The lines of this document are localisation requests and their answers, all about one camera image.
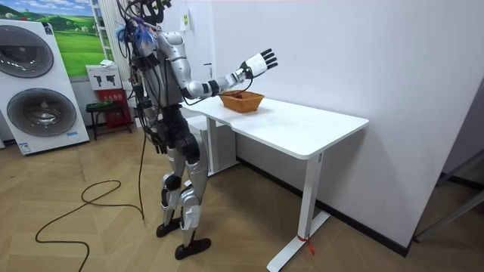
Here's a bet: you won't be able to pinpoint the green landscape wall poster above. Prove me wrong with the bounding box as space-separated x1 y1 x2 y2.
0 0 111 79

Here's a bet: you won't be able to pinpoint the black stool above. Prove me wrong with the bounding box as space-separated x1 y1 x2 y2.
85 100 134 141

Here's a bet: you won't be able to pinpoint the orange wicker basket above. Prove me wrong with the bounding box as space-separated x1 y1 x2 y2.
219 89 265 114

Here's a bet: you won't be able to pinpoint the black floor cable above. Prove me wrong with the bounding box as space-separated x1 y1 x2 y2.
35 128 149 272

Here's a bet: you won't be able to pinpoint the white washing machine tower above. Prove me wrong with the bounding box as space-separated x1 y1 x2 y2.
0 18 91 156

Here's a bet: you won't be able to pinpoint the yellow wall label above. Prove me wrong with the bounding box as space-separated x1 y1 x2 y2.
179 8 192 32

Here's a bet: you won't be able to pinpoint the cable bundle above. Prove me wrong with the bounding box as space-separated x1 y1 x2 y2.
113 0 158 57

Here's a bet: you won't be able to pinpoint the white pleated curtain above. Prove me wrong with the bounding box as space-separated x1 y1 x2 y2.
98 0 132 82

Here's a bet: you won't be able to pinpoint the robot legs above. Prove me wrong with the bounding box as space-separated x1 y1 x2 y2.
155 131 213 261

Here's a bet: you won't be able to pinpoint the white cardboard box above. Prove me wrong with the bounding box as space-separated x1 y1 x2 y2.
85 63 123 92

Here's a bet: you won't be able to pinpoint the red tape strip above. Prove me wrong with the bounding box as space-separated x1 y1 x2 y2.
296 234 316 257

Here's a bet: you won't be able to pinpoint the red box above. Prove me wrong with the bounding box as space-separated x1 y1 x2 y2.
95 88 133 129

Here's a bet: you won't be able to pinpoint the robot body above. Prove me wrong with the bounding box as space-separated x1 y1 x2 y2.
119 0 202 156

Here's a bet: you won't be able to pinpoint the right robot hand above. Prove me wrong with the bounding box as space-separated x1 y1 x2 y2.
241 48 279 80

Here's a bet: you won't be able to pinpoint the grey metal frame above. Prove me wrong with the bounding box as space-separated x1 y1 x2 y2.
413 148 484 243

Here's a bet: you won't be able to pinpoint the white desk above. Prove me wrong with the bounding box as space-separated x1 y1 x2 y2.
181 95 371 272

